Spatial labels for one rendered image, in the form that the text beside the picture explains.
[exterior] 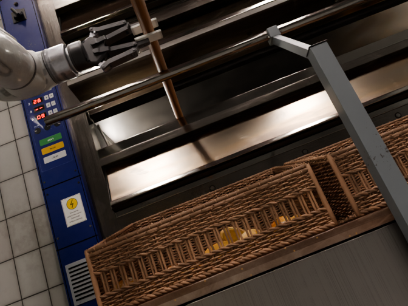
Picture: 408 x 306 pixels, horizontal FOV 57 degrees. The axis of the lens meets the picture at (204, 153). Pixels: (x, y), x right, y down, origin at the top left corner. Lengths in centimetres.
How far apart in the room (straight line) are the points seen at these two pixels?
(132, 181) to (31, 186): 39
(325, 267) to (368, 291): 9
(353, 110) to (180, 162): 76
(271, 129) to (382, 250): 73
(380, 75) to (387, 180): 86
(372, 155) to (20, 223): 124
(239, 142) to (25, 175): 83
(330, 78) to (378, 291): 44
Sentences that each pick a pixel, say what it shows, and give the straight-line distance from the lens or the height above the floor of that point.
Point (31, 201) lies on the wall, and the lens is 159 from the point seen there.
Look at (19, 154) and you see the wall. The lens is 167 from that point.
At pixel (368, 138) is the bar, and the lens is 83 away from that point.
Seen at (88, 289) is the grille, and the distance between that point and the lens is 142.
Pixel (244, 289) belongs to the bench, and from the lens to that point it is 80.
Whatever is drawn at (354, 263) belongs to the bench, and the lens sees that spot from 83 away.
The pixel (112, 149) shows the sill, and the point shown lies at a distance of 150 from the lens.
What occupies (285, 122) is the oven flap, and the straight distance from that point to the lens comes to 145.
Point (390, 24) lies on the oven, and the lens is 205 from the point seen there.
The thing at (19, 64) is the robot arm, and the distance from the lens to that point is 92.
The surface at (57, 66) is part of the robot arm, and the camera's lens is 102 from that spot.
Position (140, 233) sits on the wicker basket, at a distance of 89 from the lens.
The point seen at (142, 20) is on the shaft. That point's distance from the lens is 97.
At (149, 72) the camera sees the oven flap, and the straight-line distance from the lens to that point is 152.
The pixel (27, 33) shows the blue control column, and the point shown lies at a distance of 187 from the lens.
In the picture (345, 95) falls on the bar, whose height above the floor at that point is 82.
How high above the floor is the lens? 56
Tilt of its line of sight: 18 degrees up
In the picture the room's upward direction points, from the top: 22 degrees counter-clockwise
